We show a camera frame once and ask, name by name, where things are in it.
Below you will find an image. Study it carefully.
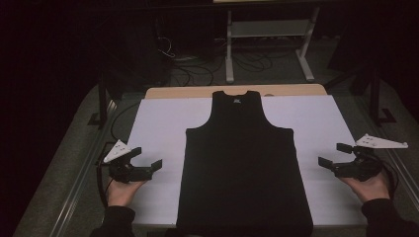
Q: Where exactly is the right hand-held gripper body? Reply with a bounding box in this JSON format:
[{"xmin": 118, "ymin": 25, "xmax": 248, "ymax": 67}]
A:
[{"xmin": 332, "ymin": 132, "xmax": 409, "ymax": 182}]

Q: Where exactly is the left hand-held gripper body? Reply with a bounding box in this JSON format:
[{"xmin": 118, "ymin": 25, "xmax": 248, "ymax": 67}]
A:
[{"xmin": 103, "ymin": 139, "xmax": 154, "ymax": 184}]

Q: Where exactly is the black tank top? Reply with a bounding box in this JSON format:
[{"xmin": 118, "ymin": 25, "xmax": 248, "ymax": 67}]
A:
[{"xmin": 176, "ymin": 90, "xmax": 314, "ymax": 237}]

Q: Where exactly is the person's left hand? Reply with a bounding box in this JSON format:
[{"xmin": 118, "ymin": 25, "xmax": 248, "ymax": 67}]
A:
[{"xmin": 107, "ymin": 179, "xmax": 147, "ymax": 208}]

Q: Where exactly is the person's right hand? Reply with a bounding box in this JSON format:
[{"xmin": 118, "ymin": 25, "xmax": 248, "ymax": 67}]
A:
[{"xmin": 339, "ymin": 171, "xmax": 391, "ymax": 203}]

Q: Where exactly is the right hand-held gripper cable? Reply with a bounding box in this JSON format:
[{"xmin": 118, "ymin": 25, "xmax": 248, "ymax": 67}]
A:
[{"xmin": 375, "ymin": 154, "xmax": 400, "ymax": 200}]

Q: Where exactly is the hand-held gripper cable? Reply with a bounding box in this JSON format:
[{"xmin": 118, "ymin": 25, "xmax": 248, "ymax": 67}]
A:
[
  {"xmin": 95, "ymin": 159, "xmax": 115, "ymax": 209},
  {"xmin": 375, "ymin": 154, "xmax": 400, "ymax": 200}
]

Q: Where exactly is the left hand-held gripper cable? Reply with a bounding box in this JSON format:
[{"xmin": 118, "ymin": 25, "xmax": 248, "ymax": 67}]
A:
[{"xmin": 95, "ymin": 159, "xmax": 115, "ymax": 209}]

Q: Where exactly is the black floor cable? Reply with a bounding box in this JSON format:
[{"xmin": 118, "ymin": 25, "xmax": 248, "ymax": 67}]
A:
[{"xmin": 110, "ymin": 102, "xmax": 141, "ymax": 142}]

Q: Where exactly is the metal floor rail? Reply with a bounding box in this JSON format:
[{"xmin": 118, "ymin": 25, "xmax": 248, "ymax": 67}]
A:
[
  {"xmin": 48, "ymin": 98, "xmax": 120, "ymax": 237},
  {"xmin": 355, "ymin": 97, "xmax": 419, "ymax": 206}
]

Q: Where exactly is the tangle of black floor cables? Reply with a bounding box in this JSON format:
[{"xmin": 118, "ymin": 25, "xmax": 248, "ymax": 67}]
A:
[{"xmin": 169, "ymin": 48, "xmax": 275, "ymax": 87}]

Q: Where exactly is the thin white cable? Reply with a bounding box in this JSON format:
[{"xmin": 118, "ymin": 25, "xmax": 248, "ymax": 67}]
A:
[{"xmin": 157, "ymin": 36, "xmax": 176, "ymax": 59}]

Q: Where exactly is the white metal table frame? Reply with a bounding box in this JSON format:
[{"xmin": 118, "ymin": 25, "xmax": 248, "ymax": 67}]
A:
[{"xmin": 224, "ymin": 6, "xmax": 321, "ymax": 84}]

